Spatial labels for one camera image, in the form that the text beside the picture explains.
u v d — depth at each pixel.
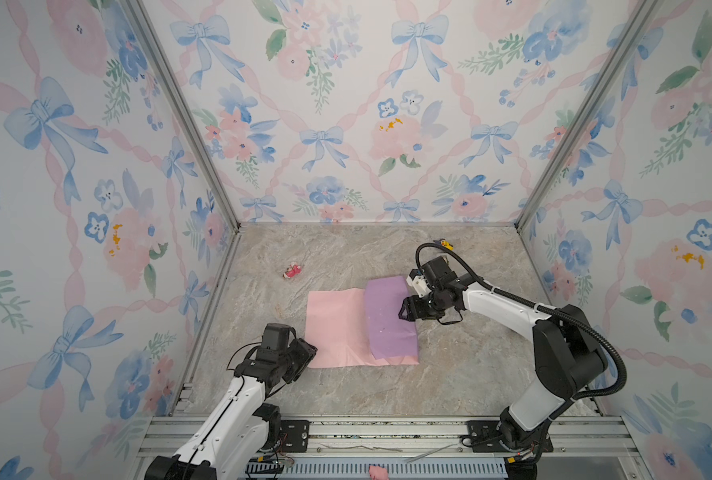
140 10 0.69
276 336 0.66
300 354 0.76
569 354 0.46
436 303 0.76
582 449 0.76
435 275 0.73
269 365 0.63
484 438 0.73
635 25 0.71
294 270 1.03
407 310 0.82
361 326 0.90
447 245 1.10
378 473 0.67
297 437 0.74
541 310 0.50
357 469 0.70
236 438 0.49
